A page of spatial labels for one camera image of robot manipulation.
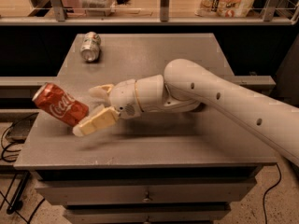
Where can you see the round drawer knob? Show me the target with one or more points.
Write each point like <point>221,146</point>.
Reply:
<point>147,198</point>

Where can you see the black metal stand leg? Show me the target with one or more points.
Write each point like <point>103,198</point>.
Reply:
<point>21,180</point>

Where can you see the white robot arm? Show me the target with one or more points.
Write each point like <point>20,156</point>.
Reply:
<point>183,86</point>

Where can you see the red coke can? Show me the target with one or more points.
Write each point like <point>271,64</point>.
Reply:
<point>58,103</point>

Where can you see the black power adapter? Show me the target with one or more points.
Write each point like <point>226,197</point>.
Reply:
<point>19,131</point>

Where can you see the grey cabinet with drawers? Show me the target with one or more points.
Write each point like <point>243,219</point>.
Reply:
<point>193,165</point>

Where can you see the grey metal shelf rail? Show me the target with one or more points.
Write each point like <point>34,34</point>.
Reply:
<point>143,12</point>

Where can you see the silver soda can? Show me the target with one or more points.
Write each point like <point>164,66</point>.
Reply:
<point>90,47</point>

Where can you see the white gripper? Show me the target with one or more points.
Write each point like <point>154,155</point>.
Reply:
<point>123,98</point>

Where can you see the snack chip bag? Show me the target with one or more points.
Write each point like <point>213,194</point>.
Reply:
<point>224,8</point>

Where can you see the clear plastic container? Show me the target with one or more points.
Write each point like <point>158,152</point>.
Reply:
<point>98,1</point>

